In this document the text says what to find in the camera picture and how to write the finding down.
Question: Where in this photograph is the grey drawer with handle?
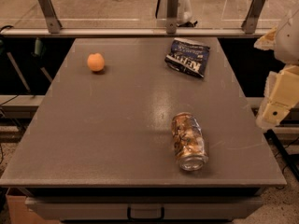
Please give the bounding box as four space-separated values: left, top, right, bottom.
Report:
25 196 263 221

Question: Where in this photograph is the crushed gold soda can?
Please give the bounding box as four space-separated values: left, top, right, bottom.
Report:
171 112 208 172

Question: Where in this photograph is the right metal rail bracket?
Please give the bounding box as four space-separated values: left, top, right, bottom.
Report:
241 0 266 34

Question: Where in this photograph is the metal rail bracket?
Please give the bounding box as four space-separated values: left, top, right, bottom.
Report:
165 0 178 34
37 0 62 34
241 0 266 34

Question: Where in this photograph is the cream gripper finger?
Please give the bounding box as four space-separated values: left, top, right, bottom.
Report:
256 64 299 128
254 27 277 50

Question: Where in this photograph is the horizontal metal rail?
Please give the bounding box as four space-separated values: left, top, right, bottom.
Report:
1 28 270 38

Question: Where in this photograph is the middle metal rail bracket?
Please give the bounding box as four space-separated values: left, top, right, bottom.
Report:
165 0 178 34

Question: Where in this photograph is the blue chip bag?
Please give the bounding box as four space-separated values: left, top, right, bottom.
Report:
164 38 210 78

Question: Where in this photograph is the left metal rail bracket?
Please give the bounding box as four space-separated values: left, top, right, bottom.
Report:
37 0 62 34

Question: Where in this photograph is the orange fruit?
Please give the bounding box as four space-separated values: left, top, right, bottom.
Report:
87 53 105 72

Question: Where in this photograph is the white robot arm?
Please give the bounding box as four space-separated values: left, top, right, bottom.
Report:
254 8 299 128

